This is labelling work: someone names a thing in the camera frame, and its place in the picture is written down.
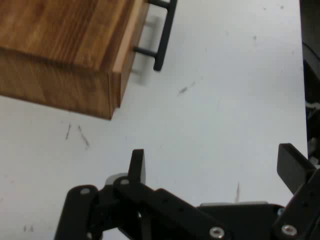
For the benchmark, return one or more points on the black blurry equipment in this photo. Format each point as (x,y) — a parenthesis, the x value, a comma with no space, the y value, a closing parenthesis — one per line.
(312,75)

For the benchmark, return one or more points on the brown wooden drawer cabinet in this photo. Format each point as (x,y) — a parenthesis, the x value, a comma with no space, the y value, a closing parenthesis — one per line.
(55,50)

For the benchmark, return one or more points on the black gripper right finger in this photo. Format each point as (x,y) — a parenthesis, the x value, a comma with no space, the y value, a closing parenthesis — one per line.
(291,165)

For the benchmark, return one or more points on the wooden drawer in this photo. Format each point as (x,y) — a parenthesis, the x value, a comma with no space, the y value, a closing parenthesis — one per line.
(125,62)

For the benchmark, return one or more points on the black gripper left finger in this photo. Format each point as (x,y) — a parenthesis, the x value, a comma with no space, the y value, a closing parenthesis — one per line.
(140,200)

